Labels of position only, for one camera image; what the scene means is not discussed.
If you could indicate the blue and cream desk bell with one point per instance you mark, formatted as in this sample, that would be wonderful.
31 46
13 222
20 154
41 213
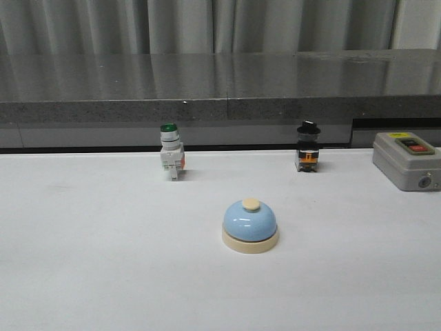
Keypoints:
250 227

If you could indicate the grey curtain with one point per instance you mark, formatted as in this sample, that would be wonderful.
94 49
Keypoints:
186 27

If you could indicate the green pushbutton switch white body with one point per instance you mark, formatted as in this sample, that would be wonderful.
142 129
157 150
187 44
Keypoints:
172 152

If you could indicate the black rotary selector switch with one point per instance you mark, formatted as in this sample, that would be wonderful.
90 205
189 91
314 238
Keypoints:
307 153

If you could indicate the grey power switch box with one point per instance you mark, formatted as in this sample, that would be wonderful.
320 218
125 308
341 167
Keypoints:
409 162

